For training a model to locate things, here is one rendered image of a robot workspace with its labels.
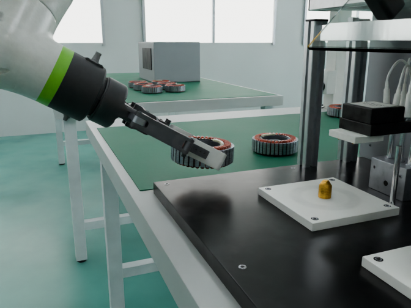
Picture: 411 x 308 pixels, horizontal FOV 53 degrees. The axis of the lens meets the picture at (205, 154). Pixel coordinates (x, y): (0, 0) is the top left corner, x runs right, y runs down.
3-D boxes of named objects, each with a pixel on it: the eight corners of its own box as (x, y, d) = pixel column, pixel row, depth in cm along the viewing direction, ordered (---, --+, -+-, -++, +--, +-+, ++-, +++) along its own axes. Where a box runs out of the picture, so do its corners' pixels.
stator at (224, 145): (181, 172, 67) (183, 150, 67) (162, 154, 78) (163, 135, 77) (243, 168, 72) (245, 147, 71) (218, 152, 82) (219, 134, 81)
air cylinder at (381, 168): (402, 201, 65) (406, 168, 64) (367, 186, 72) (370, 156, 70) (425, 197, 67) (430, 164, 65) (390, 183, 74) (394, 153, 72)
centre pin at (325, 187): (323, 200, 63) (324, 183, 62) (315, 195, 64) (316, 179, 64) (333, 198, 63) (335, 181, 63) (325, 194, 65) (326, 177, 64)
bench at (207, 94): (69, 268, 192) (54, 107, 172) (54, 162, 358) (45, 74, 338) (277, 230, 230) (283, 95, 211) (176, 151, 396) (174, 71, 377)
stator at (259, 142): (307, 153, 100) (307, 139, 99) (268, 159, 96) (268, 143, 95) (279, 143, 110) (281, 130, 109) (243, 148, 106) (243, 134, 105)
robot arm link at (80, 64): (43, 106, 67) (44, 115, 59) (76, 41, 66) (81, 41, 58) (78, 122, 70) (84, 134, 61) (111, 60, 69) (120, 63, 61)
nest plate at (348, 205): (312, 231, 55) (312, 223, 55) (257, 194, 68) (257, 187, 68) (399, 215, 60) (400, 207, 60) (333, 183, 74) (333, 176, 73)
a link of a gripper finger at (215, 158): (191, 136, 67) (192, 137, 66) (225, 154, 70) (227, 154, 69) (182, 153, 67) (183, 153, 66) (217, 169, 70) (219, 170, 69)
